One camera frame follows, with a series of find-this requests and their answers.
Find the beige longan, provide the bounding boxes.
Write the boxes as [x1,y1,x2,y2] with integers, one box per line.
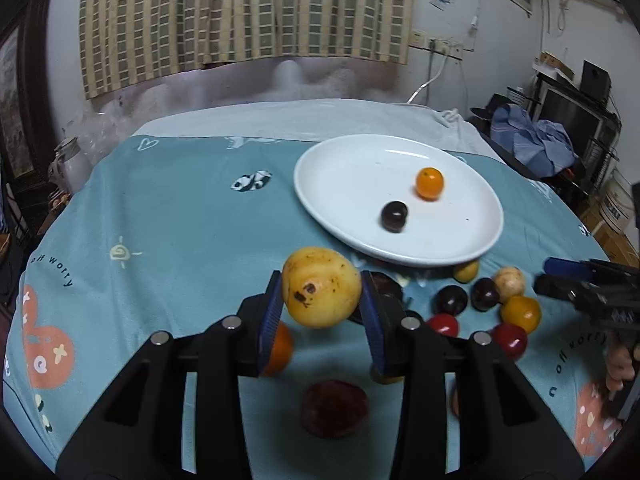
[491,266,527,302]

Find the red cherry tomato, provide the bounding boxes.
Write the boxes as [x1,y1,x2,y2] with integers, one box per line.
[425,313,460,339]
[491,323,529,362]

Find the white round plate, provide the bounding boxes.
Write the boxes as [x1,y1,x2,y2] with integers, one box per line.
[293,134,504,268]

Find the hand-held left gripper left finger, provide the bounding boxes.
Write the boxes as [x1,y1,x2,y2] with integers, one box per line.
[60,270,296,480]

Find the blue clothes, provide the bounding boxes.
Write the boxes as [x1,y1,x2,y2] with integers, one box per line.
[491,104,584,178]

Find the cardboard box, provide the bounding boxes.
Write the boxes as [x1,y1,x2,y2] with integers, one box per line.
[533,51,576,81]

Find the black speaker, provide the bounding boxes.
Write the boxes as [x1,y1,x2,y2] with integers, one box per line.
[580,60,614,107]

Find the small orange tomato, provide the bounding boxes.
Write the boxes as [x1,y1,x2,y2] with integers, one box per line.
[415,167,445,201]

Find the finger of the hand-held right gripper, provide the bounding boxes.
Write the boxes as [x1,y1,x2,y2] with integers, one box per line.
[532,274,608,312]
[544,257,640,287]

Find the dark framed picture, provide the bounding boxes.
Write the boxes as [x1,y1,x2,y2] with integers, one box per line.
[0,24,37,182]

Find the teal printed cloth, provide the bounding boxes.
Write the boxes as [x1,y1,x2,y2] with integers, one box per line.
[2,132,627,472]

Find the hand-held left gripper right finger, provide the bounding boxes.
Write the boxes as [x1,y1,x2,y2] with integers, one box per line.
[360,270,585,480]

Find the yellow-orange cherry tomato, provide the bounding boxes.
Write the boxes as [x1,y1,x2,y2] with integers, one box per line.
[499,296,543,334]

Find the small yellow fruit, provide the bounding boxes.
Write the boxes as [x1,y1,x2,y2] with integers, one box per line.
[453,259,480,284]

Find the white cable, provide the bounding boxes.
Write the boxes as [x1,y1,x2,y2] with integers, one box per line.
[392,42,467,130]

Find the dark purple cherry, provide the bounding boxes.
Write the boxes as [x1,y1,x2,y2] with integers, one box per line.
[380,200,409,234]
[433,285,469,316]
[471,277,501,311]

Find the white power strip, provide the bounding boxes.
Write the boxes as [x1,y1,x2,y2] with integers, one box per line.
[409,30,464,59]

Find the dark red passion fruit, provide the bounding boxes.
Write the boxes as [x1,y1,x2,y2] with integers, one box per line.
[300,380,371,439]

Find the beige checked curtain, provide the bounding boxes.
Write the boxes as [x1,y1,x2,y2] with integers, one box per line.
[79,0,417,101]

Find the yellow pear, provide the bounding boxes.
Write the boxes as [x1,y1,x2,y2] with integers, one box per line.
[281,246,363,329]

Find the black monitor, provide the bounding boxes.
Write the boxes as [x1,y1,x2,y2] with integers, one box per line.
[536,74,619,162]

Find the orange mandarin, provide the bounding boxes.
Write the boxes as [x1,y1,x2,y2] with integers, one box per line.
[263,322,294,377]

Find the person's right hand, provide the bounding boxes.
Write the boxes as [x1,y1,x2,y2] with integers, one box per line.
[604,337,637,406]

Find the white bed sheet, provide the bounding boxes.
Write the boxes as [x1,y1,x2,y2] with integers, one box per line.
[131,99,507,163]

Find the white bucket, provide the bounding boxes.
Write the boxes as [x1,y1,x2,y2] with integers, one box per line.
[596,167,639,235]

